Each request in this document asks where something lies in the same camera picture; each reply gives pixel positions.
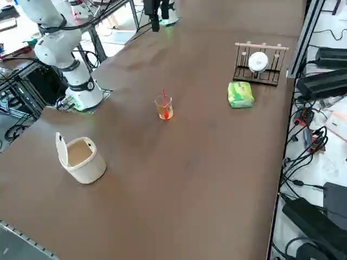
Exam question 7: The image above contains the black cable with ferrite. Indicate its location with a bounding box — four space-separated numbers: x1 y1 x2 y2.
279 173 326 196

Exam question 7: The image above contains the black equipment box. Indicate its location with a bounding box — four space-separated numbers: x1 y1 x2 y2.
27 64 68 106

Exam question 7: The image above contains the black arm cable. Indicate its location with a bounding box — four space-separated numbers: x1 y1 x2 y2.
37 0 144 36

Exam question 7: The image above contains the large black power adapter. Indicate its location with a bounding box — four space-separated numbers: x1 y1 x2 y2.
281 197 347 260

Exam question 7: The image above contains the red stirring rod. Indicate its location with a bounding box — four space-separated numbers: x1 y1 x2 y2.
162 88 172 120

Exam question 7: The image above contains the pink white box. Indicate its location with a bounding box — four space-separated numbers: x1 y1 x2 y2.
324 110 347 143

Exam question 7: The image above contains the cream trash bin with lid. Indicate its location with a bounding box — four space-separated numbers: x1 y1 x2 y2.
55 132 107 185

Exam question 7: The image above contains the short black power adapter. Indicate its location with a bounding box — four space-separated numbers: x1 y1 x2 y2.
316 47 347 69

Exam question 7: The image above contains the aluminium table edge rail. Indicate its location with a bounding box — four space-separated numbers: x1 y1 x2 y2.
0 219 62 260

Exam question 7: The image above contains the white cup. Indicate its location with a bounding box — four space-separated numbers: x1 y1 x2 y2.
247 51 269 74

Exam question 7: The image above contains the aluminium profile post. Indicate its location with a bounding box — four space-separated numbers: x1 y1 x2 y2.
286 0 326 79

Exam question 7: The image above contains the glass beaker with yellow liquid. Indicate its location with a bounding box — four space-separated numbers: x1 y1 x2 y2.
154 94 174 121

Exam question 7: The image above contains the orange black connector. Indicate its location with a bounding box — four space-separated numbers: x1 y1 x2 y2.
294 107 315 127

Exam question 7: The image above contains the aluminium frame strut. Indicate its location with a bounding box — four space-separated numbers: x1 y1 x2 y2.
86 25 109 72

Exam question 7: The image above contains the long black power adapter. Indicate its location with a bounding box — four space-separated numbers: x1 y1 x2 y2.
296 69 347 100

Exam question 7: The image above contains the black wire cup rack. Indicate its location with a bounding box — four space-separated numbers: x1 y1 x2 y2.
233 41 290 87

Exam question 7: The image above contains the green tissue pack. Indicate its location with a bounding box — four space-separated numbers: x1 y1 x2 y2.
227 81 255 109

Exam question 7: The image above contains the orange black plug bundle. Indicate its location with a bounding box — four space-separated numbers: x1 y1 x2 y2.
303 126 329 155

